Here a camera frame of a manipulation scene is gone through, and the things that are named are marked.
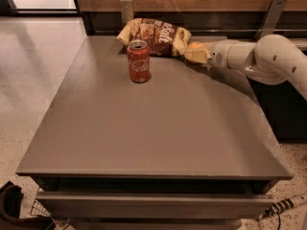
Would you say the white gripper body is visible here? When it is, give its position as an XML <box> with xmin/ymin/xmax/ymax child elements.
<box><xmin>209</xmin><ymin>40</ymin><xmax>231</xmax><ymax>69</ymax></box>

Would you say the orange fruit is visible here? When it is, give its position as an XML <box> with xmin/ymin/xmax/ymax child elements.
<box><xmin>187</xmin><ymin>41</ymin><xmax>204</xmax><ymax>50</ymax></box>

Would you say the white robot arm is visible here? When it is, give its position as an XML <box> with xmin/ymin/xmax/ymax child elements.
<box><xmin>184</xmin><ymin>34</ymin><xmax>307</xmax><ymax>100</ymax></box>

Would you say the brown chip bag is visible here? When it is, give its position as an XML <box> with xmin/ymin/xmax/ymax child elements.
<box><xmin>117</xmin><ymin>18</ymin><xmax>191</xmax><ymax>57</ymax></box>

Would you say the red cola can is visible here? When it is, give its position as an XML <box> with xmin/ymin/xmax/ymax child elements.
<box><xmin>128</xmin><ymin>39</ymin><xmax>151</xmax><ymax>83</ymax></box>

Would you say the dark brown chair part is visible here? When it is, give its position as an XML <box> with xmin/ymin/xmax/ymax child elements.
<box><xmin>0</xmin><ymin>181</ymin><xmax>56</xmax><ymax>230</ymax></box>

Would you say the right metal bracket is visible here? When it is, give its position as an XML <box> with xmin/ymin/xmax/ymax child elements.
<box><xmin>254</xmin><ymin>0</ymin><xmax>288</xmax><ymax>40</ymax></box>

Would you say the metal bracket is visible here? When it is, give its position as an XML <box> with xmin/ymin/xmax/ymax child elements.
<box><xmin>120</xmin><ymin>0</ymin><xmax>134</xmax><ymax>25</ymax></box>
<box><xmin>254</xmin><ymin>0</ymin><xmax>288</xmax><ymax>40</ymax></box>

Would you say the left metal bracket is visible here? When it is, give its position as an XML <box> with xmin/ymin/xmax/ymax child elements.
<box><xmin>120</xmin><ymin>0</ymin><xmax>134</xmax><ymax>25</ymax></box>

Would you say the wire basket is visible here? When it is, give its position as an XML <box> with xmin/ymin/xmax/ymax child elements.
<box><xmin>30</xmin><ymin>200</ymin><xmax>51</xmax><ymax>217</ymax></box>

